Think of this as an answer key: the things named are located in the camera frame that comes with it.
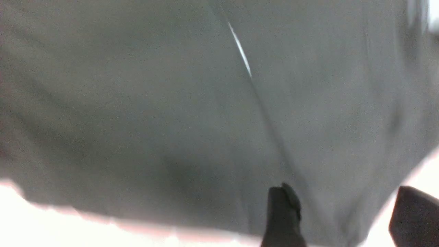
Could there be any dark gray long-sleeved shirt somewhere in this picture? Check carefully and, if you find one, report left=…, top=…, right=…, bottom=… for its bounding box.
left=1, top=0, right=438, bottom=247

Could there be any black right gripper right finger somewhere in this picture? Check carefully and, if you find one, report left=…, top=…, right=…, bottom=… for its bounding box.
left=389, top=186, right=439, bottom=247

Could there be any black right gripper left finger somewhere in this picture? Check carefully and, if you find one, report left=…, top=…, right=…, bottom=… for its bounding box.
left=261, top=183, right=307, bottom=247

